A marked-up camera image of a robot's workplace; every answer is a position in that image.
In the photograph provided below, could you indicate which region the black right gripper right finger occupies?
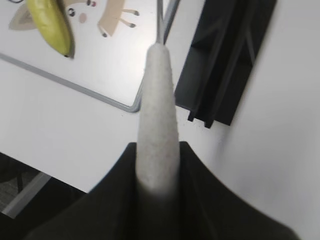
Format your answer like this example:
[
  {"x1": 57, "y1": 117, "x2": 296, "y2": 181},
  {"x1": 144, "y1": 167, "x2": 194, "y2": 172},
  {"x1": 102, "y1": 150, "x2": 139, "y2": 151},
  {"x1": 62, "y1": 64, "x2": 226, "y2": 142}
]
[{"x1": 180, "y1": 141, "x2": 299, "y2": 240}]

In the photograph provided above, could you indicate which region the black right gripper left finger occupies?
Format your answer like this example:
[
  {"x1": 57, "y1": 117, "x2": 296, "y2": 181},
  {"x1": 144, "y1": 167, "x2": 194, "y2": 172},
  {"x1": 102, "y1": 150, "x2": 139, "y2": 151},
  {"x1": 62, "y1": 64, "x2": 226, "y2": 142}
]
[{"x1": 26, "y1": 142, "x2": 138, "y2": 240}]

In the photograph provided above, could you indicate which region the black knife stand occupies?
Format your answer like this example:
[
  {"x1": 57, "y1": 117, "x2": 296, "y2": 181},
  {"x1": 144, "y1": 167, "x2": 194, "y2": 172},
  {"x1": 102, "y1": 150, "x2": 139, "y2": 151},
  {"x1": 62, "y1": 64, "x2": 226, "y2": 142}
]
[{"x1": 175, "y1": 0, "x2": 276, "y2": 128}]

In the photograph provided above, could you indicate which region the yellow plastic banana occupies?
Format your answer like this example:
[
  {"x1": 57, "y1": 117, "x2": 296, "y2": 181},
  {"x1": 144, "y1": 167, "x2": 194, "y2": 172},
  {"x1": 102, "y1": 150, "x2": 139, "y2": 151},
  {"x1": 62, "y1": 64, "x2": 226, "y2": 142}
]
[{"x1": 26, "y1": 0, "x2": 72, "y2": 56}]

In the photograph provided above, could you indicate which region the white grey-rimmed cutting board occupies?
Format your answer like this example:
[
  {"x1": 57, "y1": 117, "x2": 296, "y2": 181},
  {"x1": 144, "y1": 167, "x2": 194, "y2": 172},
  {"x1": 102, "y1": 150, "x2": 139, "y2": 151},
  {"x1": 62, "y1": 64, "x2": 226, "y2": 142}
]
[{"x1": 0, "y1": 0, "x2": 181, "y2": 114}]

